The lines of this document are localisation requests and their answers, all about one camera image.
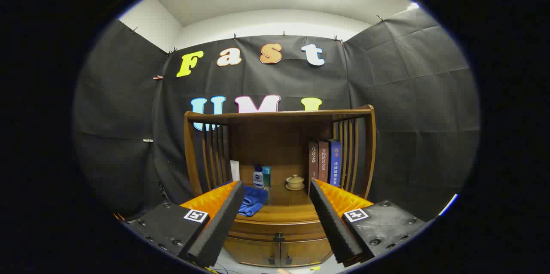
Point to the white tube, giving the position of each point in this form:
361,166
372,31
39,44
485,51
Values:
235,171

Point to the wooden drawer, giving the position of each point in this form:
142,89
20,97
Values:
258,229

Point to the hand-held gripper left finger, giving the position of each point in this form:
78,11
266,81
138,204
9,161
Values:
219,226

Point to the reddish brown book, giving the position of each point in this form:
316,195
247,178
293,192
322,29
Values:
323,160

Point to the wooden cabinet door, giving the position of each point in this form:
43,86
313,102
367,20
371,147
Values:
251,251
305,251

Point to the folded blue towel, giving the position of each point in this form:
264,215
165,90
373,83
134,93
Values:
253,201

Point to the teal bottle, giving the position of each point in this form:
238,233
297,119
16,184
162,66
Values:
267,177

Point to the blue book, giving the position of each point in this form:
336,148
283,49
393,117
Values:
335,162

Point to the white lotion bottle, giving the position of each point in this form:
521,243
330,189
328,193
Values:
258,178

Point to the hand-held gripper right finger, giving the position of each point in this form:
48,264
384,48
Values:
333,226

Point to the beige lidded teacup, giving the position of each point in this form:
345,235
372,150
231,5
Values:
294,181

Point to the wooden countertop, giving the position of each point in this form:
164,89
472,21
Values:
288,205

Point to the wooden cabinet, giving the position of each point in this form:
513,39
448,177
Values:
275,141

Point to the dark brown book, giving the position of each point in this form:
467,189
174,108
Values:
313,162

